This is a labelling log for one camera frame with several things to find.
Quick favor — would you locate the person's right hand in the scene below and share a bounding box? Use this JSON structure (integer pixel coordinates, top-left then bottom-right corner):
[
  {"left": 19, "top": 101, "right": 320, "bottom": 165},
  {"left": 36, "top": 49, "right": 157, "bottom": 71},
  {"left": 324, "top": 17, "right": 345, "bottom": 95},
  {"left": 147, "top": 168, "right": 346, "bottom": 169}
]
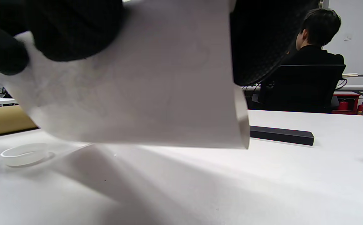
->
[{"left": 0, "top": 0, "right": 321, "bottom": 87}]

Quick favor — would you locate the person's left hand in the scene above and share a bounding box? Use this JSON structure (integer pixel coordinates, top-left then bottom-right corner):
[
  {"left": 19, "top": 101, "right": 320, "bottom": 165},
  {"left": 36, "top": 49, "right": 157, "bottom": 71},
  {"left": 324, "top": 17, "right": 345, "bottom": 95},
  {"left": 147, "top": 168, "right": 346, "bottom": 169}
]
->
[{"left": 0, "top": 19, "right": 29, "bottom": 76}]

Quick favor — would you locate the brown cardboard mailing tube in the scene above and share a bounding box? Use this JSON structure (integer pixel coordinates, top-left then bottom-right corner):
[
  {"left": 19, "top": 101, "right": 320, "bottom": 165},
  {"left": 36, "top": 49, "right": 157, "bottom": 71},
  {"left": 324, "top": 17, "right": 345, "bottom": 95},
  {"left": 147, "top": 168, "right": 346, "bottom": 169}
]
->
[{"left": 0, "top": 105, "right": 40, "bottom": 138}]

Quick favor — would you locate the white poster purple lettering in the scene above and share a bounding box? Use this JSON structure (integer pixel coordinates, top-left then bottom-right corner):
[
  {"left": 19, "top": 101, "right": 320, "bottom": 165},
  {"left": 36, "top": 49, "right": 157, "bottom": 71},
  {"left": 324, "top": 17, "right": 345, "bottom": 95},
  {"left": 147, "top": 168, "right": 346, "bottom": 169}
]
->
[{"left": 0, "top": 0, "right": 250, "bottom": 149}]

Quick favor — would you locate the black bar weight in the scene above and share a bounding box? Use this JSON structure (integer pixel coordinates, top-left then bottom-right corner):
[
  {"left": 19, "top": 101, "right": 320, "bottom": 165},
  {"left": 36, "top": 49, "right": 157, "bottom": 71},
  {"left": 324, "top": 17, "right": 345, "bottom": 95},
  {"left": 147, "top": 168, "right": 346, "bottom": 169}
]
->
[{"left": 250, "top": 126, "right": 315, "bottom": 146}]

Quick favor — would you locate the black office chair chrome base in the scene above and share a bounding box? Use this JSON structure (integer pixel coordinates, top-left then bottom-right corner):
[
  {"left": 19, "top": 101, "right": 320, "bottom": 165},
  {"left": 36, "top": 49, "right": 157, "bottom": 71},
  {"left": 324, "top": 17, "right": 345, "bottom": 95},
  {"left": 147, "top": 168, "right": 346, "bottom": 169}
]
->
[{"left": 252, "top": 64, "right": 347, "bottom": 113}]

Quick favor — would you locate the red storage cabinet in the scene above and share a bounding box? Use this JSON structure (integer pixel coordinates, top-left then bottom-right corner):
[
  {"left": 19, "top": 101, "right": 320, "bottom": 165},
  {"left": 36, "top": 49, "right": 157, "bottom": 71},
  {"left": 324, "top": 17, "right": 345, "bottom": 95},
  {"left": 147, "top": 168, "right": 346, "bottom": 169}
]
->
[{"left": 331, "top": 92, "right": 360, "bottom": 115}]

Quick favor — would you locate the white office desk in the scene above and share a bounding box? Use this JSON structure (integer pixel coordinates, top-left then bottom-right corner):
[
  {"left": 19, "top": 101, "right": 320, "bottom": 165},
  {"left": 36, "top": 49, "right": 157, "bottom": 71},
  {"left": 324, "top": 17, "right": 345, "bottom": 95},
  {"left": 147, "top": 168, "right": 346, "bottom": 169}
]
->
[{"left": 243, "top": 84, "right": 363, "bottom": 93}]

